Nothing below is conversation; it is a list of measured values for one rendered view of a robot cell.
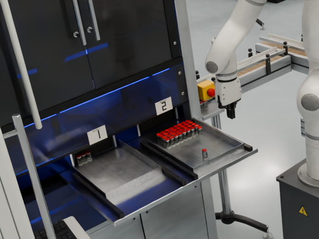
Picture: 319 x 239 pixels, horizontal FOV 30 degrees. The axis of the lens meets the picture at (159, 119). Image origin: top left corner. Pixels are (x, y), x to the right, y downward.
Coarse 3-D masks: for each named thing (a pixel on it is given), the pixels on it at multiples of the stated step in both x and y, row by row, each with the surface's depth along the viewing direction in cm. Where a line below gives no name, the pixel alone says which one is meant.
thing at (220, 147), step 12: (204, 132) 265; (216, 132) 259; (156, 144) 262; (180, 144) 259; (192, 144) 257; (204, 144) 255; (216, 144) 254; (228, 144) 252; (240, 144) 244; (180, 156) 249; (192, 156) 248; (216, 156) 238; (228, 156) 242; (192, 168) 234; (204, 168) 237
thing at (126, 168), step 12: (120, 144) 265; (96, 156) 260; (108, 156) 259; (120, 156) 257; (132, 156) 255; (144, 156) 248; (72, 168) 250; (84, 168) 253; (96, 168) 251; (108, 168) 250; (120, 168) 248; (132, 168) 247; (144, 168) 245; (156, 168) 237; (96, 180) 243; (108, 180) 241; (120, 180) 240; (132, 180) 232; (144, 180) 236; (108, 192) 228; (120, 192) 231
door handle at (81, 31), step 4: (72, 0) 218; (76, 0) 218; (76, 4) 219; (76, 8) 219; (76, 12) 220; (76, 16) 220; (80, 16) 221; (76, 20) 221; (80, 20) 221; (80, 24) 222; (80, 28) 223; (76, 32) 229; (80, 32) 223; (76, 36) 228; (80, 36) 224; (84, 36) 225; (84, 40) 225; (84, 44) 225
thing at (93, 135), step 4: (100, 128) 248; (104, 128) 249; (88, 132) 245; (92, 132) 246; (96, 132) 248; (100, 132) 249; (104, 132) 250; (88, 136) 246; (92, 136) 247; (96, 136) 248; (100, 136) 249; (104, 136) 250; (92, 140) 248; (96, 140) 249
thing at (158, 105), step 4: (164, 100) 262; (168, 100) 264; (156, 104) 261; (160, 104) 262; (164, 104) 263; (168, 104) 264; (156, 108) 261; (160, 108) 262; (164, 108) 264; (168, 108) 265; (172, 108) 266; (160, 112) 263
